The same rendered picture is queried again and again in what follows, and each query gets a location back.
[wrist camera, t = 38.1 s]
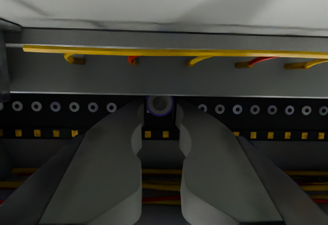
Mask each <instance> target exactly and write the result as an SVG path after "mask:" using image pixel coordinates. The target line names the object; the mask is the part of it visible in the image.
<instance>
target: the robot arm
mask: <svg viewBox="0 0 328 225"><path fill-rule="evenodd" d="M172 117H173V124H175V125H176V126H177V127H178V129H179V130H180V136H179V149H180V150H181V151H182V152H183V153H184V155H185V157H186V158H185V159H184V163H183V171H182V181H181V190H180V193H181V206H182V214H183V217H184V218H185V220H186V221H188V222H189V223H190V224H192V225H328V216H327V215H326V213H325V212H324V211H323V210H322V209H321V208H320V207H319V205H318V204H317V203H316V202H315V201H314V200H313V199H312V198H311V197H310V196H309V195H308V194H307V193H306V192H305V191H304V190H303V189H302V188H301V187H300V186H299V185H298V184H297V183H296V182H295V181H294V180H293V179H292V178H291V177H289V176H288V175H287V174H286V173H285V172H284V171H283V170H281V169H280V168H279V167H278V166H277V165H276V164H275V163H274V162H272V161H271V160H270V159H269V158H268V157H267V156H266V155H265V154H263V153H262V152H261V151H260V150H259V149H258V148H257V147H256V146H254V145H253V144H252V143H251V142H250V141H249V140H248V139H247V138H245V137H244V136H236V135H235V134H234V133H233V132H232V131H231V130H230V129H229V128H227V127H226V126H225V125H224V124H223V123H221V122H220V121H219V120H217V119H216V118H215V117H213V116H211V115H209V114H208V113H206V112H204V111H203V110H201V109H199V108H198V107H196V106H194V105H192V104H191V103H189V102H187V101H185V100H183V99H177V100H173V109H172ZM145 123H147V100H144V99H142V98H138V99H136V100H134V101H132V102H130V103H128V104H127V105H125V106H123V107H121V108H120V109H118V110H116V111H114V112H112V113H111V114H109V115H107V116H106V117H104V118H103V119H102V120H100V121H99V122H98V123H96V124H95V125H94V126H93V127H91V128H90V129H89V130H88V131H87V132H86V133H85V134H84V135H76V136H75V137H74V138H72V139H71V140H70V141H69V142H68V143H67V144H66V145H65V146H63V147H62V148H61V149H60V150H59V151H58V152H57V153H56V154H54V155H53V156H52V157H51V158H50V159H49V160H48V161H47V162H45V163H44V164H43V165H42V166H41V167H40V168H39V169H38V170H36V171H35V172H34V173H33V174H32V175H31V176H30V177H29V178H28V179H26V180H25V181H24V182H23V183H22V184H21V185H20V186H19V187H18V188H17V189H16V190H15V191H14V192H13V193H12V194H11V195H10V196H9V197H8V198H7V199H6V200H5V201H4V202H3V203H2V204H1V205H0V225H133V224H134V223H135V222H136V221H137V220H138V219H139V218H140V216H141V212H142V168H141V161H140V159H139V158H138V157H137V153H138V152H139V150H140V149H141V147H142V127H143V126H144V124H145Z"/></svg>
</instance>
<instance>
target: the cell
mask: <svg viewBox="0 0 328 225"><path fill-rule="evenodd" d="M146 100H147V110H148V111H149V112H150V113H151V114H153V115H155V116H160V117H161V116H165V115H167V114H169V113H170V112H171V111H172V109H173V100H174V98H173V96H156V95H147V97H146Z"/></svg>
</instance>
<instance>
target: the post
mask: <svg viewBox="0 0 328 225"><path fill-rule="evenodd" d="M13 168H14V166H13V164H12V162H11V160H10V158H9V156H8V154H7V151H6V149H5V147H4V145H3V143H2V141H1V139H0V181H4V180H5V179H7V178H18V175H17V173H12V169H13Z"/></svg>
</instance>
